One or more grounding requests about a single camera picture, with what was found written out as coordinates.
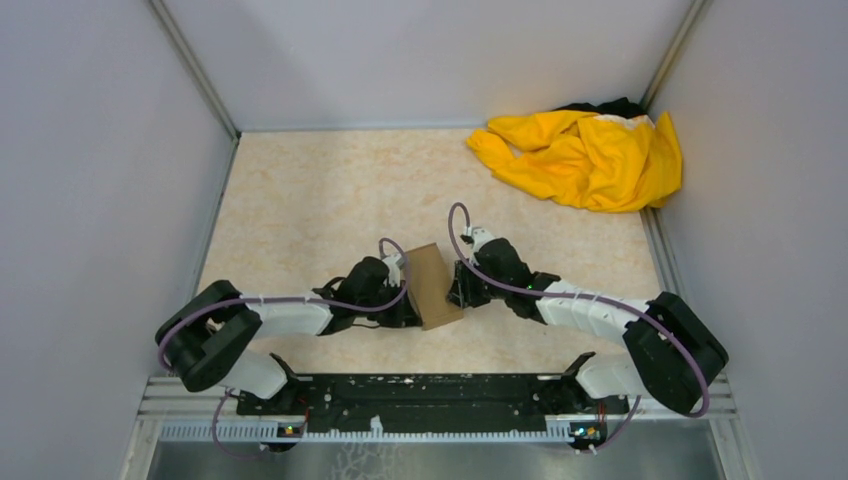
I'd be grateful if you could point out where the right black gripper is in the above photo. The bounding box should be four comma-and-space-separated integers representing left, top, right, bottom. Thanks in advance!
445, 256, 510, 310

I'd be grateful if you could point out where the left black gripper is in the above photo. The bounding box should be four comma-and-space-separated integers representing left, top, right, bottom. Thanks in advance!
357, 279, 422, 328

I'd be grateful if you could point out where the brown cardboard box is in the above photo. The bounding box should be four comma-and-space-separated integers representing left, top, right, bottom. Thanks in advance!
405, 243, 464, 330

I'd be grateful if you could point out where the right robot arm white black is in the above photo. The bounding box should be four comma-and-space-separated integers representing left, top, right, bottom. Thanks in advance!
448, 226, 729, 418

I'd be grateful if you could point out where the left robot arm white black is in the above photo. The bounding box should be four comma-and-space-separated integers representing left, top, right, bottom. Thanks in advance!
155, 252, 422, 414

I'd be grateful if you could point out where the yellow cloth garment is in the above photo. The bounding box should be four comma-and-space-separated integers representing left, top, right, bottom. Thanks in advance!
466, 110, 684, 213

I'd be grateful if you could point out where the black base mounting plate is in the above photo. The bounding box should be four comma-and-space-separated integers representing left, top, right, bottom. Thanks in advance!
237, 374, 629, 434

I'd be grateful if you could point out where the black cloth behind yellow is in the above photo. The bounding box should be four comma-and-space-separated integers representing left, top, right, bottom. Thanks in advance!
555, 97, 647, 119

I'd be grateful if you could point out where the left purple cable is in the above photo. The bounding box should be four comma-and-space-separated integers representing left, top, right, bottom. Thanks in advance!
156, 237, 412, 463

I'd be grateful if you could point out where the aluminium frame rail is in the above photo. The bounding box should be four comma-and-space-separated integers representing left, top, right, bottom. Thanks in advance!
135, 373, 739, 445

